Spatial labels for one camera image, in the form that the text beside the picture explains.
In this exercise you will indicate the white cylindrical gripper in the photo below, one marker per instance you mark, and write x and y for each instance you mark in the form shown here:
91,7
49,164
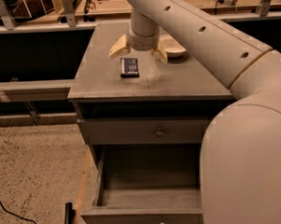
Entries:
142,42

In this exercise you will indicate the open grey bottom drawer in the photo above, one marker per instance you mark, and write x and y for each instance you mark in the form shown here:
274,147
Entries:
147,184

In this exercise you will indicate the grey wooden drawer cabinet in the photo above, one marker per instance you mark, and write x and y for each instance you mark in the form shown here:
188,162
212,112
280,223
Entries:
180,89

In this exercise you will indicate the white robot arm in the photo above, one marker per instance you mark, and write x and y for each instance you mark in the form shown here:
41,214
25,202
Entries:
240,164

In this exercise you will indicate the black bar on floor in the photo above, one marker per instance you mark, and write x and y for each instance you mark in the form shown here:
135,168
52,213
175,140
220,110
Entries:
68,213

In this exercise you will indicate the white paper bowl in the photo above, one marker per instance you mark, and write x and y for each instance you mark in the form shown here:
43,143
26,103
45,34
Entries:
172,47

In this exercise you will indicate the closed grey middle drawer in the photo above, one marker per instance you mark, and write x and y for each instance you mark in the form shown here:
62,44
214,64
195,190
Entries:
142,131

